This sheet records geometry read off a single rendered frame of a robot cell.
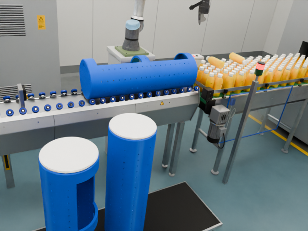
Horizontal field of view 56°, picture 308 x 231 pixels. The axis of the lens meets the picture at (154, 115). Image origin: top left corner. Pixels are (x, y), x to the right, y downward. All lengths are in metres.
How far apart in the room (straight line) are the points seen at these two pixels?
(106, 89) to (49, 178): 0.83
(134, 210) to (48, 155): 0.75
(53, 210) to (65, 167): 0.27
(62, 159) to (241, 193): 1.99
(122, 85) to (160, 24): 3.46
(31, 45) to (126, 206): 2.14
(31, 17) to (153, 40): 2.64
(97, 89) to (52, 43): 1.55
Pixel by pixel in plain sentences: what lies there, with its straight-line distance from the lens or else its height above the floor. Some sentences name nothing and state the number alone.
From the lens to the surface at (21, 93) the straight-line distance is 2.01.
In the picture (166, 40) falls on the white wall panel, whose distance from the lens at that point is 5.59.
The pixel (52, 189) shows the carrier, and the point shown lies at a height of 0.92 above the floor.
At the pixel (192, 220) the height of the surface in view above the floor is 0.15.
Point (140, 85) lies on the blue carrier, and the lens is 2.13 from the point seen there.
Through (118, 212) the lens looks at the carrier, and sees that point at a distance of 1.98.
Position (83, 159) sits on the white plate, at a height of 1.04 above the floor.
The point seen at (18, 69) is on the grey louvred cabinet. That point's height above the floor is 0.65.
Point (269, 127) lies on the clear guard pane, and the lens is 3.18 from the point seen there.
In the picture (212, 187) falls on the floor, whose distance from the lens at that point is 2.97.
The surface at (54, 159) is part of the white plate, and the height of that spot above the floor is 1.04.
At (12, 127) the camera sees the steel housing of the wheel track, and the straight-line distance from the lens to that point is 2.03.
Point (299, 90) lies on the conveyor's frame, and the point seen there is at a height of 0.86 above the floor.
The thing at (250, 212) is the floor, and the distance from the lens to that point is 2.87.
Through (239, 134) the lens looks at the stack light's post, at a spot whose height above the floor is 0.59.
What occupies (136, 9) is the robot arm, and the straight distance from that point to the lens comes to 2.60.
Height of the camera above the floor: 1.93
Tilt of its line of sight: 30 degrees down
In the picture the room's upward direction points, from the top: 7 degrees clockwise
